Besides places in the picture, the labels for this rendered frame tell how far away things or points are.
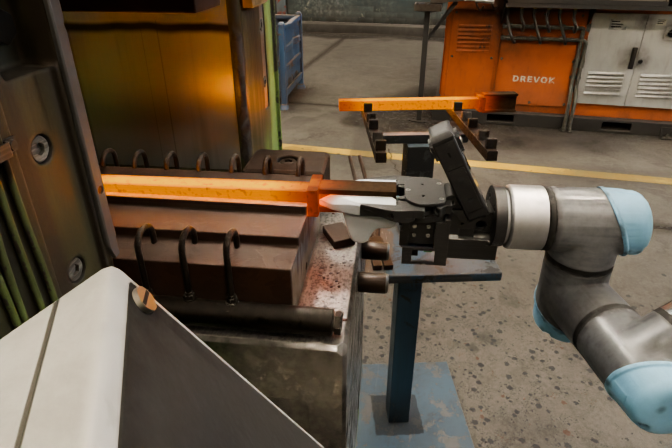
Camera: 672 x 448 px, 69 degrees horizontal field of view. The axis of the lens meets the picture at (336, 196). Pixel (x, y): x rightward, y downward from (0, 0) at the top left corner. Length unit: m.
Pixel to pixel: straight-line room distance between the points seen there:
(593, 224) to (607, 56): 3.61
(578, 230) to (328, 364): 0.30
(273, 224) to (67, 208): 0.23
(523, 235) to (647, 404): 0.19
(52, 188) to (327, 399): 0.34
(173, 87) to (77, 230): 0.46
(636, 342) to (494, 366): 1.28
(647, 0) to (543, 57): 0.71
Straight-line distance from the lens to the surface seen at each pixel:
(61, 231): 0.41
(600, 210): 0.60
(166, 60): 0.84
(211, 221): 0.57
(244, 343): 0.52
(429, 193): 0.57
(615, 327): 0.59
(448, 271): 1.04
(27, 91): 0.38
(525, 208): 0.57
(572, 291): 0.63
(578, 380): 1.89
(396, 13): 8.14
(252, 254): 0.52
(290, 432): 0.17
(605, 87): 4.23
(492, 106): 1.24
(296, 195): 0.58
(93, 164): 0.42
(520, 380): 1.82
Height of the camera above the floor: 1.27
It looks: 27 degrees down
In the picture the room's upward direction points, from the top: straight up
